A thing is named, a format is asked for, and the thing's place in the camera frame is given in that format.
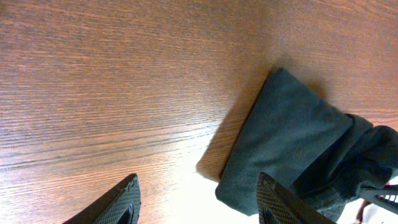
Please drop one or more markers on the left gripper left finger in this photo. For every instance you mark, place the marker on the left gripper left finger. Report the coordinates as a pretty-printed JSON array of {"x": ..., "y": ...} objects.
[{"x": 120, "y": 205}]

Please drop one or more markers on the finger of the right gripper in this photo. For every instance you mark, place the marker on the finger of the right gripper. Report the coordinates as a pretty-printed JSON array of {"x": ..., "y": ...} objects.
[{"x": 384, "y": 198}]

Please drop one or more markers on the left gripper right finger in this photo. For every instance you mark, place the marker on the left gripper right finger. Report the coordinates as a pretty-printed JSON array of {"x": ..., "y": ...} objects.
[{"x": 277, "y": 205}]

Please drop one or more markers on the black Nike t-shirt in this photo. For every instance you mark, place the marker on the black Nike t-shirt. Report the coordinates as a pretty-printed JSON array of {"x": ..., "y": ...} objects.
[{"x": 320, "y": 154}]

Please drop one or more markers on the white t-shirt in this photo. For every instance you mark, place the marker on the white t-shirt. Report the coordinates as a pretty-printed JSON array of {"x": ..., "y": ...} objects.
[{"x": 372, "y": 214}]

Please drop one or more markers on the red t-shirt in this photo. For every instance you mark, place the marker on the red t-shirt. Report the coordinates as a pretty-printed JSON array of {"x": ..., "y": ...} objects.
[{"x": 378, "y": 204}]

